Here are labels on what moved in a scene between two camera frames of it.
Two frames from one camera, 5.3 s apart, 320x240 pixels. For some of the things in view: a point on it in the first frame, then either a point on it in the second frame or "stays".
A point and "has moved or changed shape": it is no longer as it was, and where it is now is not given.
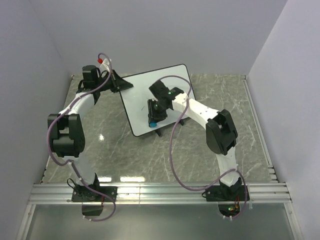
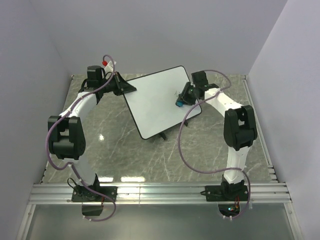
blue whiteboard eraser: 153,124 has moved or changed shape
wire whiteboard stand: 158,131 to 162,134
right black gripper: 152,115 to 183,95
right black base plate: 226,193 stays
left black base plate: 86,194 stays
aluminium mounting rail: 161,193 stays
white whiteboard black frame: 135,98 has moved or changed shape
